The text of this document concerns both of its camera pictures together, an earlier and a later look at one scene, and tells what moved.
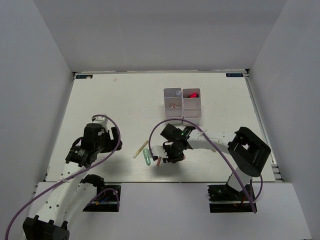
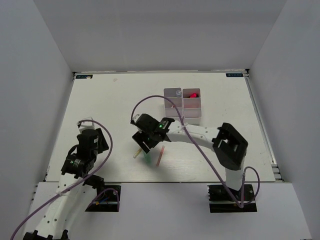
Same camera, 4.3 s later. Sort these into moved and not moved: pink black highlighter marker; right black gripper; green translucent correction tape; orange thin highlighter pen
Moved: right black gripper
Not moved: pink black highlighter marker; green translucent correction tape; orange thin highlighter pen
